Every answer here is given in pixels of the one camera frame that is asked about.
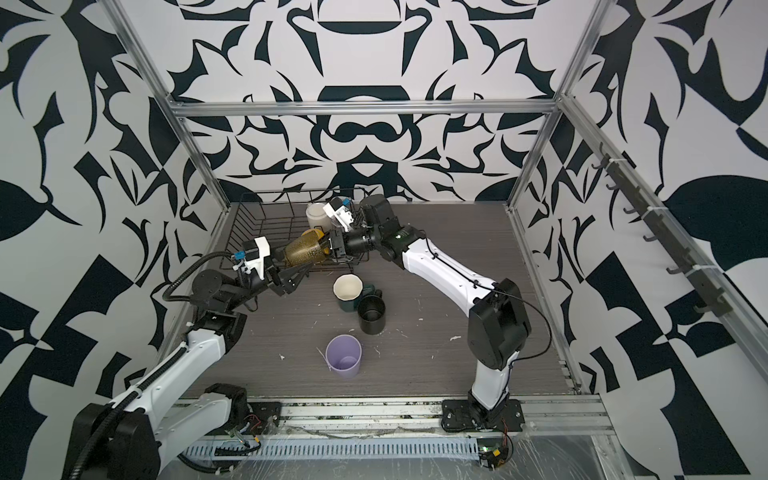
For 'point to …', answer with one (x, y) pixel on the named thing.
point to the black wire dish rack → (300, 227)
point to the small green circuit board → (492, 452)
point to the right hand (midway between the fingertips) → (312, 251)
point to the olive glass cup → (306, 249)
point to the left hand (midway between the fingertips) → (301, 245)
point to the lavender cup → (343, 353)
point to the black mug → (372, 313)
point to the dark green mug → (349, 288)
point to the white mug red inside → (317, 216)
